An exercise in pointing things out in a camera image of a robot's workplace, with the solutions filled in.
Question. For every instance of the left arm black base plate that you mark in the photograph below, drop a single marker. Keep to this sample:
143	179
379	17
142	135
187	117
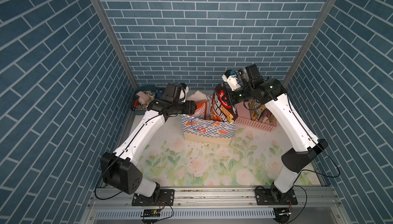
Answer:
161	197

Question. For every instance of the aluminium mounting rail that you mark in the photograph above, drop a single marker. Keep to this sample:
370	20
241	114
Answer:
217	205

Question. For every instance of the white checkered paper bag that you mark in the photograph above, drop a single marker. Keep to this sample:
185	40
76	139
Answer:
206	131

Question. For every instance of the pink perforated plastic basket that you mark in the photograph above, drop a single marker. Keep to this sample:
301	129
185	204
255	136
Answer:
244	118

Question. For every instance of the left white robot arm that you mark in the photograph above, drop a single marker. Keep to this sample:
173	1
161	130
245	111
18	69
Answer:
119	169

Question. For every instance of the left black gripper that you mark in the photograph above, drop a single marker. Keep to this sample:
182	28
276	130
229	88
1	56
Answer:
189	107

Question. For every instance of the yellow green condiment packet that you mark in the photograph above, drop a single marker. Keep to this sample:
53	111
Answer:
269	118

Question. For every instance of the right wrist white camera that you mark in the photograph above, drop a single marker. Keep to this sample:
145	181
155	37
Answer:
248	76

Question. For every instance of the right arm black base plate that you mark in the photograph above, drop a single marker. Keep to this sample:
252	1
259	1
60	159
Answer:
273	197

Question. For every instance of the teal stationery tray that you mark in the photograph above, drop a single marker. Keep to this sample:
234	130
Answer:
136	107

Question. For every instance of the dark red condiment packet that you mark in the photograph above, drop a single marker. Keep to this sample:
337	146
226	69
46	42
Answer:
221	108

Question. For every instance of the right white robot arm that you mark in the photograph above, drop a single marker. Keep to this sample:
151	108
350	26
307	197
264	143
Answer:
305	144

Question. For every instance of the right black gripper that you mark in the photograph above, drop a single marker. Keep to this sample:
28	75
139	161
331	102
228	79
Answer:
229	96

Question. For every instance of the floral table mat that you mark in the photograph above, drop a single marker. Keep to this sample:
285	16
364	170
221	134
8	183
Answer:
252	158

